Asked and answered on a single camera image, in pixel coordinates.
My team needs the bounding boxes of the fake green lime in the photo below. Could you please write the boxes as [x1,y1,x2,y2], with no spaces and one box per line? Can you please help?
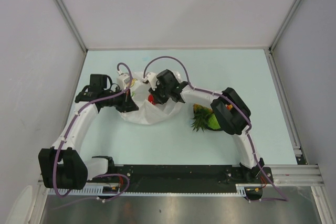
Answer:
[207,114,222,131]

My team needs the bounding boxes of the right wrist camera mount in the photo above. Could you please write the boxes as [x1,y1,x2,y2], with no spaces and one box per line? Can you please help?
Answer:
[143,72,157,86]

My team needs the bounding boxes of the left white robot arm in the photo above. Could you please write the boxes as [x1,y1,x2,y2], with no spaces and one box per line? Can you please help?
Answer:
[38,73,139,190]

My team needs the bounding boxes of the fake orange pineapple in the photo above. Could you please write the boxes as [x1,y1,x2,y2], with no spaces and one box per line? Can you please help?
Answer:
[191,104,213,132]

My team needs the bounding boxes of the white slotted cable duct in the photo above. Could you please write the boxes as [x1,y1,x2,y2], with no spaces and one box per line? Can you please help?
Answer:
[48,183,247,196]

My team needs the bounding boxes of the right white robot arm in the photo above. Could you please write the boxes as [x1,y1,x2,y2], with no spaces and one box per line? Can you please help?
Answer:
[144,69,264,183]

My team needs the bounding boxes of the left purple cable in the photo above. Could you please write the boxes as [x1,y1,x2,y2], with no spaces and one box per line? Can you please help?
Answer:
[51,62,132,209]

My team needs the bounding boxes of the aluminium front frame rail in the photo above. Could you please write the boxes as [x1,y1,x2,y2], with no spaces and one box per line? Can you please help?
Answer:
[38,163,324,186]

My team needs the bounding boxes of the white printed plastic bag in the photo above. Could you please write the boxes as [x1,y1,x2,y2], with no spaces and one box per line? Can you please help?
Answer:
[119,72,183,125]

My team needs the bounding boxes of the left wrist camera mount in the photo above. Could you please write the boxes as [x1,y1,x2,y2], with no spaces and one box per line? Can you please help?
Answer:
[117,70,130,90]

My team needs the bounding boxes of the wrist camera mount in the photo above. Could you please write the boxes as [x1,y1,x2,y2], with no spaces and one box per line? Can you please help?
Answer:
[117,70,130,90]
[143,72,157,86]

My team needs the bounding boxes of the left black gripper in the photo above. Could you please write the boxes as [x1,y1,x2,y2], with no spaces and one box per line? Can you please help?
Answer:
[102,86,139,113]

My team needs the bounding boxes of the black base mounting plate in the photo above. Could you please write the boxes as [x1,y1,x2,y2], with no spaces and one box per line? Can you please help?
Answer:
[86,164,274,200]

